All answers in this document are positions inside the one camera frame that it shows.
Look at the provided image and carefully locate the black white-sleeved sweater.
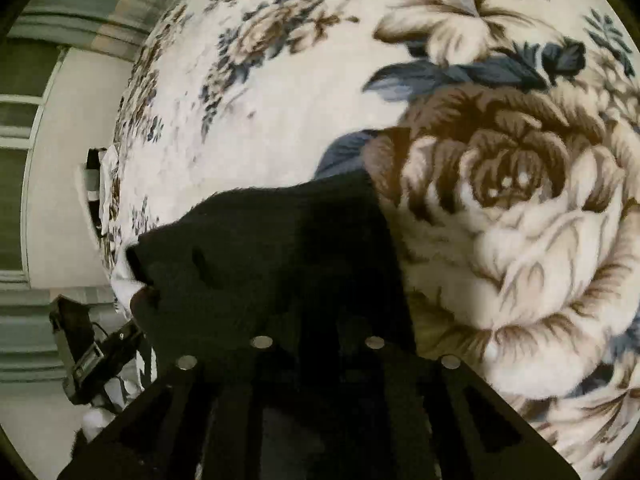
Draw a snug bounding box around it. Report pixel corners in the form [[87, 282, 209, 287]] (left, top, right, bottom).
[[113, 170, 416, 384]]

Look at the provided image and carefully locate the white framed window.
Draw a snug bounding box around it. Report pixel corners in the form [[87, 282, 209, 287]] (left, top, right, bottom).
[[1, 39, 66, 290]]

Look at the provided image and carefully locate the floral bed quilt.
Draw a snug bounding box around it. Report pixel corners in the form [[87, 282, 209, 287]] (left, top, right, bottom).
[[102, 0, 639, 479]]

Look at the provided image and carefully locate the grey-green window curtain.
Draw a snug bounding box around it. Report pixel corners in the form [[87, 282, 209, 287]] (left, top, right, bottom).
[[8, 0, 172, 62]]

